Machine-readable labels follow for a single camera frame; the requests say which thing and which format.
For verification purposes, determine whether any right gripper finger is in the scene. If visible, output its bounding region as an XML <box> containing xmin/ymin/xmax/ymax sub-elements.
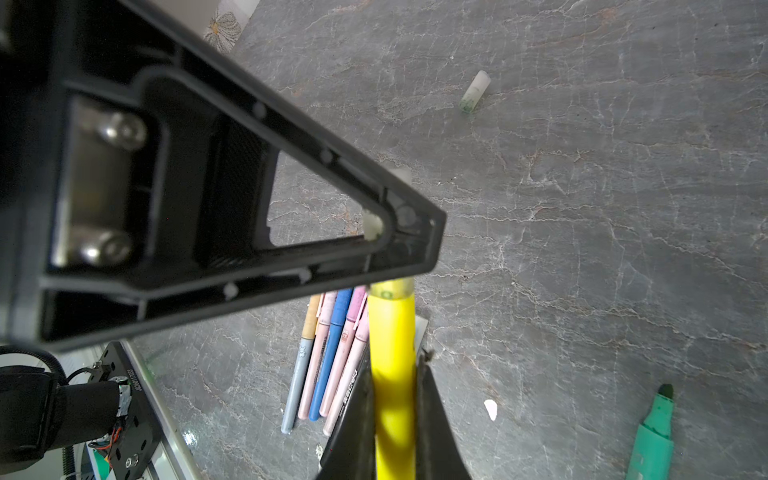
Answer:
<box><xmin>1</xmin><ymin>1</ymin><xmax>446</xmax><ymax>350</ymax></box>

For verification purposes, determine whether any yellow marker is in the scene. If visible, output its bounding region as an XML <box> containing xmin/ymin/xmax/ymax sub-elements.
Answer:
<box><xmin>368</xmin><ymin>278</ymin><xmax>416</xmax><ymax>479</ymax></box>

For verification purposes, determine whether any clear green marker cap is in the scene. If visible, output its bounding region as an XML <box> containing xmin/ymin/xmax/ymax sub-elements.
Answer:
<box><xmin>459</xmin><ymin>70</ymin><xmax>491</xmax><ymax>113</ymax></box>

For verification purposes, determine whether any light green marker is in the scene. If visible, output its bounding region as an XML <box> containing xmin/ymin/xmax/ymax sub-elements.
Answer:
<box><xmin>625</xmin><ymin>384</ymin><xmax>675</xmax><ymax>480</ymax></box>

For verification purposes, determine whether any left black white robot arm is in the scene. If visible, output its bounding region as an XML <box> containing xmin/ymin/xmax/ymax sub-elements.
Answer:
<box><xmin>1</xmin><ymin>344</ymin><xmax>133</xmax><ymax>479</ymax></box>

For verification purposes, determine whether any light pink pen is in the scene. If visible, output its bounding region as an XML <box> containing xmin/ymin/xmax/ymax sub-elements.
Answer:
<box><xmin>297</xmin><ymin>291</ymin><xmax>337</xmax><ymax>420</ymax></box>

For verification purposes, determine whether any blue pen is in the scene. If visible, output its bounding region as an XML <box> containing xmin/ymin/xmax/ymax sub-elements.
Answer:
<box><xmin>309</xmin><ymin>288</ymin><xmax>354</xmax><ymax>421</ymax></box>

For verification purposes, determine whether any purple pink pen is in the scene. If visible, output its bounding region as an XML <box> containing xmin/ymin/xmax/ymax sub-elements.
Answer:
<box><xmin>319</xmin><ymin>286</ymin><xmax>366</xmax><ymax>417</ymax></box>

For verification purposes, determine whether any black white pen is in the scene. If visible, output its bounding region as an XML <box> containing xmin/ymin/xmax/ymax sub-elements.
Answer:
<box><xmin>316</xmin><ymin>315</ymin><xmax>428</xmax><ymax>471</ymax></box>

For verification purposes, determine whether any white paper scrap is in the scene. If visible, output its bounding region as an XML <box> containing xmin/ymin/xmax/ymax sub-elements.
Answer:
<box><xmin>483</xmin><ymin>399</ymin><xmax>498</xmax><ymax>422</ymax></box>

